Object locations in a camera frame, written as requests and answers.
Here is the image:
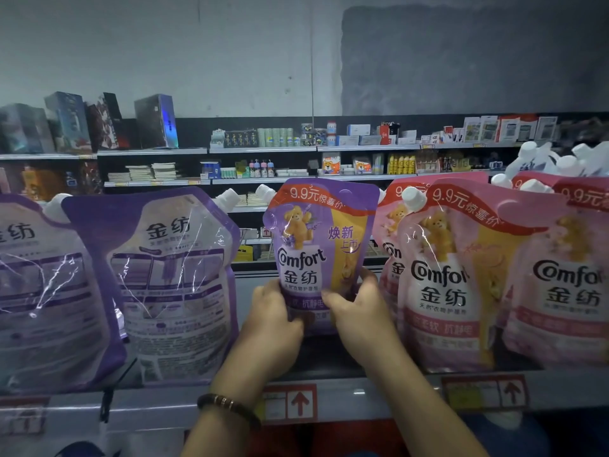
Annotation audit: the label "grey metal shelf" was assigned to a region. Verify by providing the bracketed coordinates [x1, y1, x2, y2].
[0, 271, 609, 457]

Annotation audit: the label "blue detergent bottle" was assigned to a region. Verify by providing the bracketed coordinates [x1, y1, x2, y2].
[466, 412, 534, 457]

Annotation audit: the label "row of colourful boxes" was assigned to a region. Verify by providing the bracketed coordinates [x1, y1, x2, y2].
[0, 161, 102, 202]

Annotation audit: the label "white lavender detergent pouches group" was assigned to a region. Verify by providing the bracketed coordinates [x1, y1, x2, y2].
[490, 140, 609, 192]

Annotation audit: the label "person's right forearm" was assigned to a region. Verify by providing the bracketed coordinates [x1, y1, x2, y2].
[366, 352, 492, 457]

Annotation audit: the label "large red detergent bottle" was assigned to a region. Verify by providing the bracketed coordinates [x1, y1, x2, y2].
[242, 421, 382, 457]

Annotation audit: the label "row of boxed goods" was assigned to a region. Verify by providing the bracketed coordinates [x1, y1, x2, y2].
[0, 90, 181, 156]

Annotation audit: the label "person's right hand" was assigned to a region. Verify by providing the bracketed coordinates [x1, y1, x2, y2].
[320, 271, 409, 373]

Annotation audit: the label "dark beaded bracelet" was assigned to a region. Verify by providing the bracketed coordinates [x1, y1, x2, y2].
[196, 392, 262, 427]

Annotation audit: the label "person's left hand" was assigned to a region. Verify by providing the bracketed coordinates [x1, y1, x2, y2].
[214, 277, 306, 402]

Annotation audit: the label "dark background shelf unit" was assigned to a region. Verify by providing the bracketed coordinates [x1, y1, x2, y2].
[0, 111, 609, 273]

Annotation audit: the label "stacks of folded white packs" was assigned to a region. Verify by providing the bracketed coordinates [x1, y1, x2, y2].
[105, 162, 181, 185]

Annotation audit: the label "red-framed price tag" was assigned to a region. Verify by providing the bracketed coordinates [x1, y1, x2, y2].
[442, 373, 530, 412]
[0, 395, 49, 437]
[258, 382, 319, 425]

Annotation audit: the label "purple Comfort softener pouches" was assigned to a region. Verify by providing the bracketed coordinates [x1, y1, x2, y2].
[251, 178, 381, 337]

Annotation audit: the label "row of small toiletry boxes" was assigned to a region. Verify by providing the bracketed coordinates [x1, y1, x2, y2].
[208, 114, 561, 151]

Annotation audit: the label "row of small bottles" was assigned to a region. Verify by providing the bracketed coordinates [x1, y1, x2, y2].
[199, 152, 478, 180]

